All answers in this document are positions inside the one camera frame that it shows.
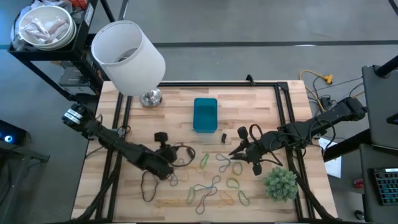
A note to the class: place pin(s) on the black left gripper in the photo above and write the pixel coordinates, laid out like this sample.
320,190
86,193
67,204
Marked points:
168,155

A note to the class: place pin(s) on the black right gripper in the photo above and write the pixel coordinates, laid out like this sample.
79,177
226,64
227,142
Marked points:
256,151

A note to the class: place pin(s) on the green rubber band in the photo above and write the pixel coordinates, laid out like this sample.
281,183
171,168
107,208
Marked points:
204,160
227,183
232,168
244,198
187,196

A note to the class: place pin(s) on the yellow rubber band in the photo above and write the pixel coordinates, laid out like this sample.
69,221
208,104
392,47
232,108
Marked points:
234,200
200,170
168,203

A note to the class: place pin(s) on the dark brown rubber band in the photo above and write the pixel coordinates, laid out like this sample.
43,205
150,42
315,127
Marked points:
141,186

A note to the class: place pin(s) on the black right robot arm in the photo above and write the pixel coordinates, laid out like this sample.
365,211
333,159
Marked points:
298,129

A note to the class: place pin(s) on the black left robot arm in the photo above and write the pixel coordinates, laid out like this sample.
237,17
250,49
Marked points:
124,149

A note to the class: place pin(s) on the teal plastic bin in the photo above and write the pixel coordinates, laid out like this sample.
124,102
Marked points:
205,116

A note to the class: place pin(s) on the green artificial plant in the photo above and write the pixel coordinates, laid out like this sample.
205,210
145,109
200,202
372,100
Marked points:
280,184

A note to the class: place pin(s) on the white paper sheet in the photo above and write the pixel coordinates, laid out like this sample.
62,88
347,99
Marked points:
334,166

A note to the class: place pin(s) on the black power strip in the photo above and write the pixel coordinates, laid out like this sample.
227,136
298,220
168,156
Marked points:
325,102

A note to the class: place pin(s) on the white shade table lamp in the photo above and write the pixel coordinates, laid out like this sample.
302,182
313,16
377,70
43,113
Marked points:
133,62

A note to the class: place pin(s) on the black desk leg bar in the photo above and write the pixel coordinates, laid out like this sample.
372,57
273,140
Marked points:
345,146

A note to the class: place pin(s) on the small red object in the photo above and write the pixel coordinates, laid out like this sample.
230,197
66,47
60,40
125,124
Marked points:
358,183

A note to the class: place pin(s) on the grey box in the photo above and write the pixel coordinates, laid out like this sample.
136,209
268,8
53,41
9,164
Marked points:
74,77

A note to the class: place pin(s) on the dark desk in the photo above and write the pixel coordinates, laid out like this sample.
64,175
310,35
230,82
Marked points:
373,155

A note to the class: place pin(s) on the black computer mouse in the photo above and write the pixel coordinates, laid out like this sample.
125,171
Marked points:
360,215

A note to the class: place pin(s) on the metal equipment stand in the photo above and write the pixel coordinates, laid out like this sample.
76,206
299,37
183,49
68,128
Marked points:
31,155

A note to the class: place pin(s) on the grey desk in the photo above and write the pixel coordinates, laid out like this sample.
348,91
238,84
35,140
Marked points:
377,109

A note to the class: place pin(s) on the backlit black keyboard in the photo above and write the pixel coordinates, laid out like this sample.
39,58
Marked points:
387,186

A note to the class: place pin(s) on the black utility cart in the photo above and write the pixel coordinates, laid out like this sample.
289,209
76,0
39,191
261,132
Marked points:
81,34

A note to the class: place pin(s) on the black computer with blue light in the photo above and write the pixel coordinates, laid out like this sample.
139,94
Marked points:
17,132

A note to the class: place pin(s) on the black pole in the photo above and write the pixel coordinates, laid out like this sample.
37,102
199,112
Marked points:
387,67

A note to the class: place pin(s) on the plastic wrapped snack packet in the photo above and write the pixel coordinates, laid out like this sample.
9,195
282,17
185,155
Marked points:
32,33
57,25
39,25

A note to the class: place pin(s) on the orange package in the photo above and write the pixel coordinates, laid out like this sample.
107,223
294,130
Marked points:
78,3

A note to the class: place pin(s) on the white bowl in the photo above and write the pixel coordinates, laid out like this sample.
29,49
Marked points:
49,14

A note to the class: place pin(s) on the black aluminium table frame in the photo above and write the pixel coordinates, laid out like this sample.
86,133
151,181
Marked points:
217,84

